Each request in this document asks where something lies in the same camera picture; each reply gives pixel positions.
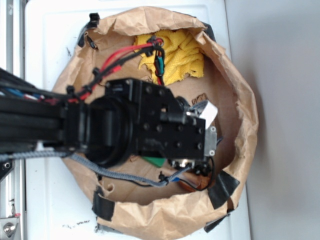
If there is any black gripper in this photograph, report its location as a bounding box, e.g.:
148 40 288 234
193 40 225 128
105 78 206 160

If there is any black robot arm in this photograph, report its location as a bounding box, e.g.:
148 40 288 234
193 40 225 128
0 70 206 168

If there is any green rectangular block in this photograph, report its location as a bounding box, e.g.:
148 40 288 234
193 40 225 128
142 156 166 168

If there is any brown bark wood piece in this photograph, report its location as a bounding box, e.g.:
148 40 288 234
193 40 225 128
191 93 208 106

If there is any orange spiral seashell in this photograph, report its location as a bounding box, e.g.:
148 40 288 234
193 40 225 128
159 167 215 193

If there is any yellow crumpled cloth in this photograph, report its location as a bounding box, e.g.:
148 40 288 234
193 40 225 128
132 29 206 86

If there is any brown paper lined bin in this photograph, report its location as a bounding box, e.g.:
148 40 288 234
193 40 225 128
53 6 259 240

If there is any white plastic tray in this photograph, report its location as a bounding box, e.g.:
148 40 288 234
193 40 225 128
24 0 252 240

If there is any grey braided cable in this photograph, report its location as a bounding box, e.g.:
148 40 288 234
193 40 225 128
0 136 226 189

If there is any red and black wire bundle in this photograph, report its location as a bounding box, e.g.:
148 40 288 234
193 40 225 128
65 36 166 103

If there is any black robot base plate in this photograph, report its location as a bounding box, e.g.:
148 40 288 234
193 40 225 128
0 153 14 181

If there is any metal frame rail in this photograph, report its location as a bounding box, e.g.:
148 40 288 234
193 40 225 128
0 0 26 240

